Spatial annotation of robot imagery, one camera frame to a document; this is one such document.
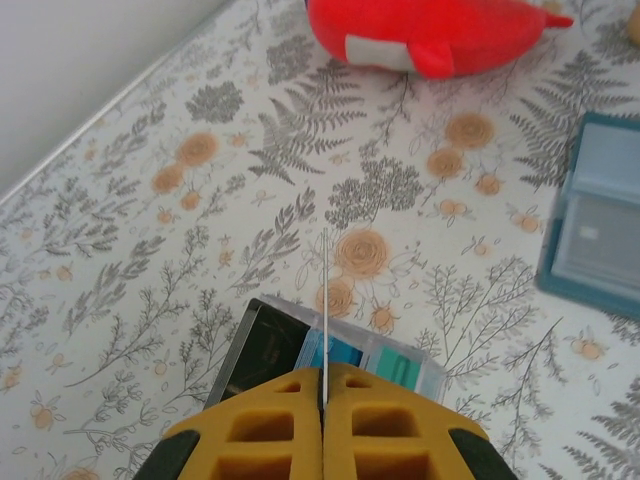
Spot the black credit card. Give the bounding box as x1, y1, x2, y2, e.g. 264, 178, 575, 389
206, 297, 312, 407

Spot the white-edged credit card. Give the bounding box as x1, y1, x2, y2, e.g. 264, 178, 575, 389
321, 227, 331, 407

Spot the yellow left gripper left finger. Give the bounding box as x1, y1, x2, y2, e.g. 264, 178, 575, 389
133, 367, 325, 480

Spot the blue credit card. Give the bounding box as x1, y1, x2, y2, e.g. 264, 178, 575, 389
295, 327, 365, 374

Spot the blue card holder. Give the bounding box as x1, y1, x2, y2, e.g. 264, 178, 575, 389
533, 110, 640, 322

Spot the red plush toy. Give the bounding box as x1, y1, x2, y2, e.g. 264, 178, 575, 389
304, 0, 576, 80

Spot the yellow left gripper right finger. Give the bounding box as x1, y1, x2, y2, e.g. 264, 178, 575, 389
322, 362, 521, 480

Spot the floral print tablecloth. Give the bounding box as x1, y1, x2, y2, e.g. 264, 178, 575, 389
0, 0, 640, 480

